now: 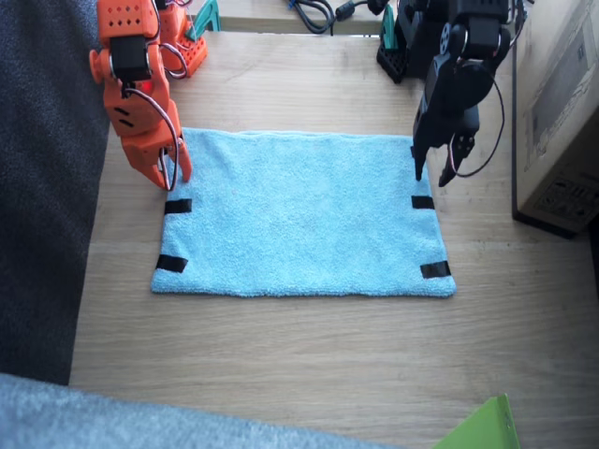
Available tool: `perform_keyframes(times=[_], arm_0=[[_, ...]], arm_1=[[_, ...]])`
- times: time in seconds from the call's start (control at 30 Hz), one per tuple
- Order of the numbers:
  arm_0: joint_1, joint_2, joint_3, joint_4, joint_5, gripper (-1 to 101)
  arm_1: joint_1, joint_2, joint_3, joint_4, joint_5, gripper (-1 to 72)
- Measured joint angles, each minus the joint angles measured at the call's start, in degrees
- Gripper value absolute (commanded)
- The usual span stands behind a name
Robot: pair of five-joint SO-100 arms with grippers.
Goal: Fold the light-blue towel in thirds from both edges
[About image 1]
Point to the teal clamp at black arm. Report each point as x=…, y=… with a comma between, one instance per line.
x=388, y=28

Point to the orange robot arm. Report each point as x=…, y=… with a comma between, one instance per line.
x=126, y=18

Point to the light blue towel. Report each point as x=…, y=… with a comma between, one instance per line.
x=299, y=220

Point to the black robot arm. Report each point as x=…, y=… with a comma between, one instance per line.
x=482, y=33

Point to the grey felt panel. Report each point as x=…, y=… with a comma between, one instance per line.
x=37, y=210
x=93, y=416

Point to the cardboard box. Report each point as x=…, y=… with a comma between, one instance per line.
x=561, y=117

